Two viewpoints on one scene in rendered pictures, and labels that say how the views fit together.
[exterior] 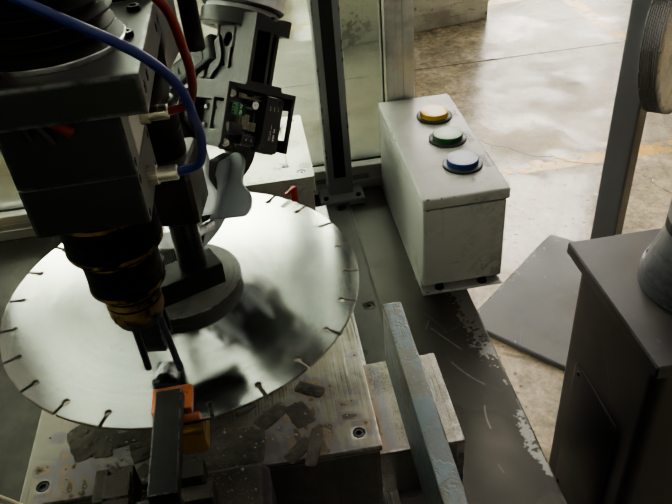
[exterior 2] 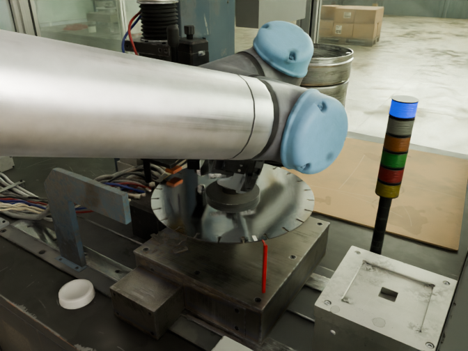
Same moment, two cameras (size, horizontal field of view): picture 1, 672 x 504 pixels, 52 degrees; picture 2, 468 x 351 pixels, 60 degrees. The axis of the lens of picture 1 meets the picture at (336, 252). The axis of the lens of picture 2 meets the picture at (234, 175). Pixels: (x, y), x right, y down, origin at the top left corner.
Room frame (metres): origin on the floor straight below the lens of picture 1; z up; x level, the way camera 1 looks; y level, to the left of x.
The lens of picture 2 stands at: (0.96, -0.43, 1.36)
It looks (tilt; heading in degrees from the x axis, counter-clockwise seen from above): 27 degrees down; 128
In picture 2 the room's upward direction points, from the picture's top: straight up
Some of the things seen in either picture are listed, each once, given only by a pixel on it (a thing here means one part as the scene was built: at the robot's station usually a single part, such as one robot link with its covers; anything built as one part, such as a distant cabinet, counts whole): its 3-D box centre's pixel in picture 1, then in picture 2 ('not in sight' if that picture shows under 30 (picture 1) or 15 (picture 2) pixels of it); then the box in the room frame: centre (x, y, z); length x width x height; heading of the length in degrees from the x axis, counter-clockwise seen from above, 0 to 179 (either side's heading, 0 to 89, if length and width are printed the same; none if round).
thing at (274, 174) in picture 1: (250, 199); (380, 326); (0.85, 0.11, 0.82); 0.18 x 0.18 x 0.15; 5
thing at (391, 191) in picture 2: not in sight; (388, 186); (0.77, 0.31, 0.98); 0.05 x 0.04 x 0.03; 95
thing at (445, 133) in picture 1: (447, 138); not in sight; (0.84, -0.17, 0.90); 0.04 x 0.04 x 0.02
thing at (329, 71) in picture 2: not in sight; (304, 99); (0.26, 0.90, 0.93); 0.31 x 0.31 x 0.36
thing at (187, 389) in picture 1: (176, 461); (161, 173); (0.32, 0.13, 0.95); 0.10 x 0.03 x 0.07; 5
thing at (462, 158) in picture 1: (462, 164); not in sight; (0.77, -0.17, 0.90); 0.04 x 0.04 x 0.02
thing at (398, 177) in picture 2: not in sight; (391, 171); (0.77, 0.31, 1.02); 0.05 x 0.04 x 0.03; 95
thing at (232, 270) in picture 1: (180, 275); (232, 189); (0.51, 0.15, 0.96); 0.11 x 0.11 x 0.03
